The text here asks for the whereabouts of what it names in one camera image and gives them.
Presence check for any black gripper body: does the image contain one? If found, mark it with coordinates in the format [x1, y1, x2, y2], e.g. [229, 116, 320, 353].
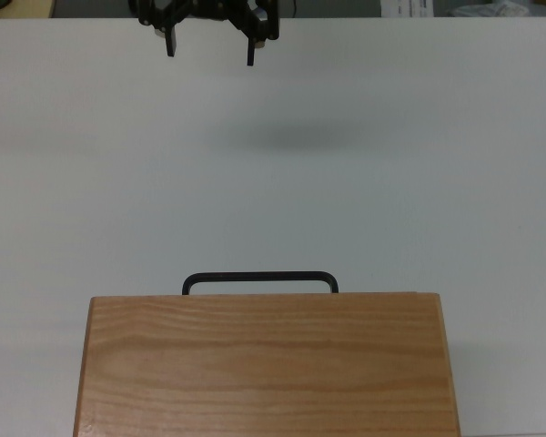
[188, 0, 233, 20]

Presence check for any wooden drawer with black handle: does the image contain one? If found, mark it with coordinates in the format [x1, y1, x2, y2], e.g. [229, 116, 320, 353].
[181, 271, 339, 296]

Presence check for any white printed paper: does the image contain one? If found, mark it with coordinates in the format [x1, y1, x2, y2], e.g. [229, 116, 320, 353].
[380, 0, 434, 18]

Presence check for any grey crumpled bag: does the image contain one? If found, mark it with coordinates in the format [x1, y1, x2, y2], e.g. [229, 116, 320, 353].
[450, 0, 541, 18]

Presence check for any wooden cabinet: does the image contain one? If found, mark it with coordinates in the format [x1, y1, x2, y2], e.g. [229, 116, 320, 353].
[72, 292, 461, 437]

